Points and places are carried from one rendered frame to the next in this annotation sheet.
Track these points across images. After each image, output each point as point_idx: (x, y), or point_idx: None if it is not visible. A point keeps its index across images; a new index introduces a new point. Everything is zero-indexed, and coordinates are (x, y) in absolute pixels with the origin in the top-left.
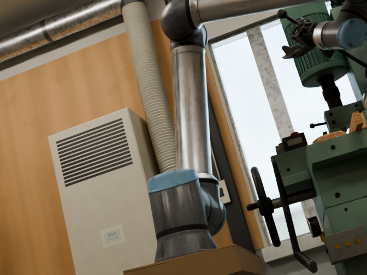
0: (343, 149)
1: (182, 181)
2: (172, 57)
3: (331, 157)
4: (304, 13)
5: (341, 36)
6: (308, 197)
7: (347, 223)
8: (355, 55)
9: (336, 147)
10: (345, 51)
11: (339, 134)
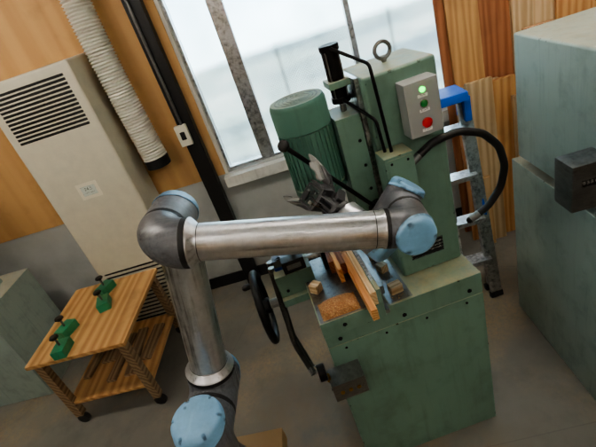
0: (354, 324)
1: (213, 445)
2: None
3: (342, 332)
4: (306, 131)
5: (374, 258)
6: None
7: (347, 356)
8: (357, 177)
9: (348, 324)
10: (354, 191)
11: (350, 309)
